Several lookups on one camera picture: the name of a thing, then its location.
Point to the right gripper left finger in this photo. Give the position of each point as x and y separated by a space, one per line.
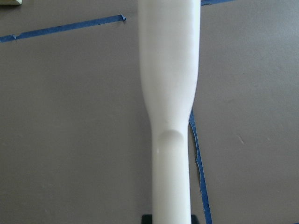
146 219

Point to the cream hand brush black bristles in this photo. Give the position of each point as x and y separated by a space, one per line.
169 35

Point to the bamboo cutting board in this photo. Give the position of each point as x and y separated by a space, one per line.
10 2

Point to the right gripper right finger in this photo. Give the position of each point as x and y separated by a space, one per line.
194 219

